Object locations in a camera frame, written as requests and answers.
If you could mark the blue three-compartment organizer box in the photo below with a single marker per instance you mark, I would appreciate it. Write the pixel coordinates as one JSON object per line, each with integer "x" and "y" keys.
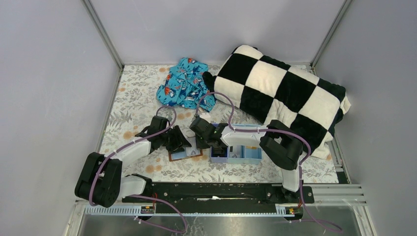
{"x": 250, "y": 136}

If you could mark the aluminium frame rail front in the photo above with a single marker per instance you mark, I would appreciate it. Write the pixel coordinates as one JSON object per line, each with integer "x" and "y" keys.
{"x": 325, "y": 195}

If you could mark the blue shark print cloth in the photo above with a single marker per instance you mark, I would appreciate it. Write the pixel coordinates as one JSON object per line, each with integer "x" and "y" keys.
{"x": 184, "y": 86}

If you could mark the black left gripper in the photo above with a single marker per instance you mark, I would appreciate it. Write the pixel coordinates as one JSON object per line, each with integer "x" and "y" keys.
{"x": 174, "y": 140}

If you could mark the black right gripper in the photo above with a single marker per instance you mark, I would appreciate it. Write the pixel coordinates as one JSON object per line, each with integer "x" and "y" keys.
{"x": 216, "y": 143}

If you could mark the white VIP credit card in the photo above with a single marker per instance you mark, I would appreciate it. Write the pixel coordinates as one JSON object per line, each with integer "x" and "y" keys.
{"x": 192, "y": 151}

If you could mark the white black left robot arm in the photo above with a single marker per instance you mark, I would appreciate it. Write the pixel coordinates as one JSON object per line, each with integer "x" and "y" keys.
{"x": 101, "y": 181}

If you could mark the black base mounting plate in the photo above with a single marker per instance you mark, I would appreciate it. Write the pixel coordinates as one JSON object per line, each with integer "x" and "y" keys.
{"x": 250, "y": 198}

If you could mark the black white checkered pillow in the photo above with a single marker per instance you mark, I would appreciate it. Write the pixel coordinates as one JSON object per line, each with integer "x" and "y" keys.
{"x": 268, "y": 89}

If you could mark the floral patterned table mat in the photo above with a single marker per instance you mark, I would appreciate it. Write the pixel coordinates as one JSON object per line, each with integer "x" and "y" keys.
{"x": 134, "y": 106}

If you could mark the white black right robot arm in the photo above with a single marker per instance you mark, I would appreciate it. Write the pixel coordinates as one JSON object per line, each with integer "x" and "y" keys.
{"x": 284, "y": 148}

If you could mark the black item in organizer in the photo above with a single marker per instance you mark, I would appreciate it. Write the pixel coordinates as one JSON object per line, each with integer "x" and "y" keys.
{"x": 219, "y": 152}

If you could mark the brown leather card holder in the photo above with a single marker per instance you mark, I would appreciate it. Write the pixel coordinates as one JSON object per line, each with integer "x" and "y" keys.
{"x": 182, "y": 154}

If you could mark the white black card in organizer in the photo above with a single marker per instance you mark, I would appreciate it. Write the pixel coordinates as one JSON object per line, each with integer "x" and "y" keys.
{"x": 235, "y": 151}

